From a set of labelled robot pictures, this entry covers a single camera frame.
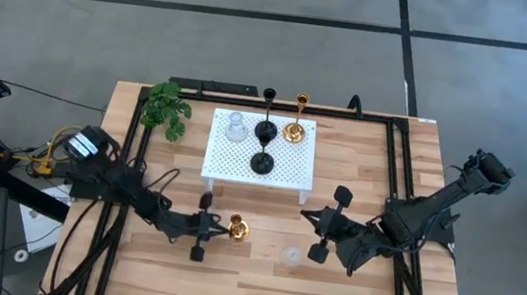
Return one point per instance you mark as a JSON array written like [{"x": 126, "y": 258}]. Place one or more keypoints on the black aluminium table frame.
[{"x": 348, "y": 114}]

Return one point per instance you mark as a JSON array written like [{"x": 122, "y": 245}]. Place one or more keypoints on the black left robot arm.
[{"x": 137, "y": 195}]

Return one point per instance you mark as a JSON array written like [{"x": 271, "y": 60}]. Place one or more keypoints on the gold candlestick holder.
[
  {"x": 294, "y": 132},
  {"x": 239, "y": 231}
]

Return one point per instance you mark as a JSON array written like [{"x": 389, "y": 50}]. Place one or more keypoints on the white label sticker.
[{"x": 426, "y": 120}]

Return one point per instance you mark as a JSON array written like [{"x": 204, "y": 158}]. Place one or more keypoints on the black floor support beam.
[{"x": 31, "y": 197}]

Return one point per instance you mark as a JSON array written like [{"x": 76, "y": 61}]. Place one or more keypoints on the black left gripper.
[{"x": 201, "y": 225}]

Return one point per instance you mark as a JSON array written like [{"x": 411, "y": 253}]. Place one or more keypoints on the white perforated shelf riser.
[{"x": 286, "y": 165}]

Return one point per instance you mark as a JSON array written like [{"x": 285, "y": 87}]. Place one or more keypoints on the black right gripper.
[{"x": 334, "y": 229}]

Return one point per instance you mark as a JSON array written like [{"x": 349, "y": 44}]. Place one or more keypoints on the black candlestick holder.
[
  {"x": 266, "y": 129},
  {"x": 262, "y": 163}
]

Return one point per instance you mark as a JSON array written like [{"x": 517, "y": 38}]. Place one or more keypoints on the white tape roll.
[{"x": 17, "y": 254}]

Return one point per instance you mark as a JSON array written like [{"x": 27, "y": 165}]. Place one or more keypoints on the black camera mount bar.
[{"x": 230, "y": 88}]

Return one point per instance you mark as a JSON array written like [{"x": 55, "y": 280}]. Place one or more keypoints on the white paper sheet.
[{"x": 39, "y": 231}]

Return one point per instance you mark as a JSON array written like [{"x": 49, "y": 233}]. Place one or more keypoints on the black hook bracket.
[{"x": 356, "y": 97}]

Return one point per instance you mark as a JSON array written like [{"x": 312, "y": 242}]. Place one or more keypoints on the green artificial plant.
[{"x": 165, "y": 105}]

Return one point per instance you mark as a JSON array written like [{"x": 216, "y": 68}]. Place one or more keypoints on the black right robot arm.
[{"x": 427, "y": 213}]

